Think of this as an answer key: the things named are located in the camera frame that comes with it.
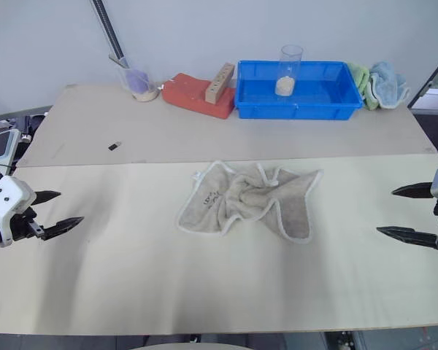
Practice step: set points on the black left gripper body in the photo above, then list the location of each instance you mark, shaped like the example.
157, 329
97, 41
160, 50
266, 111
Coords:
22, 224

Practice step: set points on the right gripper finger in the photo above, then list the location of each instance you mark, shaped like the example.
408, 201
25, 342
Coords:
416, 191
412, 236

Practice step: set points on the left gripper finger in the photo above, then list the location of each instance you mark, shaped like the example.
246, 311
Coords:
60, 228
45, 196

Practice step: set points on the beige towel with white trim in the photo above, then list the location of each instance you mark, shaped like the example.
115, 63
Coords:
241, 198

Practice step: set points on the white device with dark screen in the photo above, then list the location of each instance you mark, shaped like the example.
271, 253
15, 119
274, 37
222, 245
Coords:
1, 144

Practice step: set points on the small black clip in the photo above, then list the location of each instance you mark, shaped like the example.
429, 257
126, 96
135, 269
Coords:
114, 146

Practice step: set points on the light blue microfibre cloth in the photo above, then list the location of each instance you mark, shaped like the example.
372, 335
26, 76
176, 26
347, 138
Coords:
388, 85

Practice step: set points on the green microfibre cloth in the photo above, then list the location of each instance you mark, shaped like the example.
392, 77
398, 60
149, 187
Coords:
361, 78

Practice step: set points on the blue plastic bin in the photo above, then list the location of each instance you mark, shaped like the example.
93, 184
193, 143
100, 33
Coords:
314, 95

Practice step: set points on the tilted cup with purple scoop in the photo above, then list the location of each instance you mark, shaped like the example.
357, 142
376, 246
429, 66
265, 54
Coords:
146, 94

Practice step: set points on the purple cloth ball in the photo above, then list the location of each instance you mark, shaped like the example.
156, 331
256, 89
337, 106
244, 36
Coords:
137, 81

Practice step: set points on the tall clear plastic cylinder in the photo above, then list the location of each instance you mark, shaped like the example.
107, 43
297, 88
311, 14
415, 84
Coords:
289, 69

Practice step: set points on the red brick block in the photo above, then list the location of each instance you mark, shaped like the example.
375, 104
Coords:
190, 95

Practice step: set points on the wooden block with holes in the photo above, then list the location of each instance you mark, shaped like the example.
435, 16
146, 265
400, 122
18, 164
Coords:
219, 85

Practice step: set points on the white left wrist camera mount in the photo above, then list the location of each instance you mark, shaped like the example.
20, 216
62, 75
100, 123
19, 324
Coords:
7, 198

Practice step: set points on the dark window frame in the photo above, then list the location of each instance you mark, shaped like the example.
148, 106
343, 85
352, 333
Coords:
429, 78

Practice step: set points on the black ribbed metal rail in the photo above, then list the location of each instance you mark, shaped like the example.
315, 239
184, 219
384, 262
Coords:
111, 34

